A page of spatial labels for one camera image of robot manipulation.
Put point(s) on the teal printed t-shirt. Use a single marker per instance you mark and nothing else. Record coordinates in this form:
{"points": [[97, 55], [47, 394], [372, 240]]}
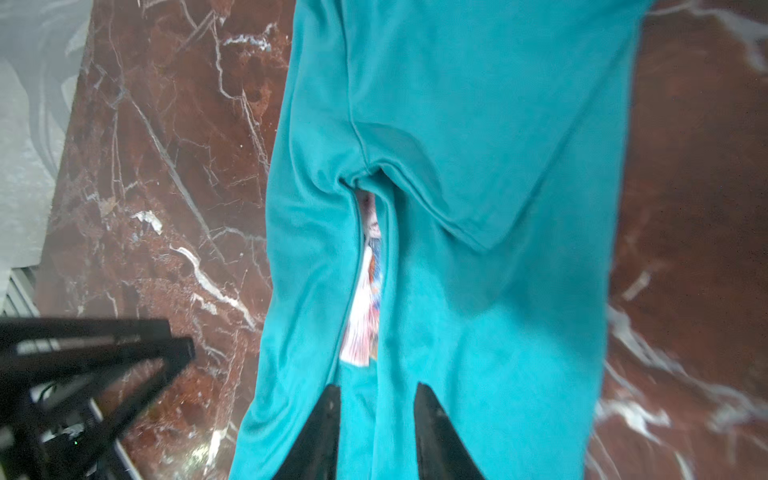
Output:
{"points": [[441, 209]]}

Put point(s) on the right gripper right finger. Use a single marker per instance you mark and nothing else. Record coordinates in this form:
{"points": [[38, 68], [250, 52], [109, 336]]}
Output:
{"points": [[440, 452]]}

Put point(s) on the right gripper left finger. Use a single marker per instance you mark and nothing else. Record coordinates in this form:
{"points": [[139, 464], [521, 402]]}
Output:
{"points": [[314, 454]]}

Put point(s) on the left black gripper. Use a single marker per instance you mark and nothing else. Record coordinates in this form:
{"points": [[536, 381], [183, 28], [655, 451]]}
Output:
{"points": [[71, 387]]}

